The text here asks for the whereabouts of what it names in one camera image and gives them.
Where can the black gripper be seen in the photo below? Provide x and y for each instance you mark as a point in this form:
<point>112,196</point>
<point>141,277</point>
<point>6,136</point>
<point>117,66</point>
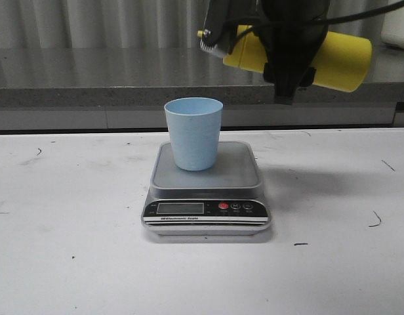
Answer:
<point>289,52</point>

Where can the yellow squeeze bottle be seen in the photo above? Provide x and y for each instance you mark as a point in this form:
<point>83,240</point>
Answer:
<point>341,63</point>

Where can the light blue plastic cup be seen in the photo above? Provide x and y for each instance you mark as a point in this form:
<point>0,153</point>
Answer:
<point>194,126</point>

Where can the silver digital kitchen scale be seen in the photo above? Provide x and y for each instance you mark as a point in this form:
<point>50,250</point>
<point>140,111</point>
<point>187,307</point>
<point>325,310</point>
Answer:
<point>226,199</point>

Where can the white container in background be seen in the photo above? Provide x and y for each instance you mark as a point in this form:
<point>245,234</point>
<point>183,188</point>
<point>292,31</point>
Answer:
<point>392,32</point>

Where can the grey stone counter shelf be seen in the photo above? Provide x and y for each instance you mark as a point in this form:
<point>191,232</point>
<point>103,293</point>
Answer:
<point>118,89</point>

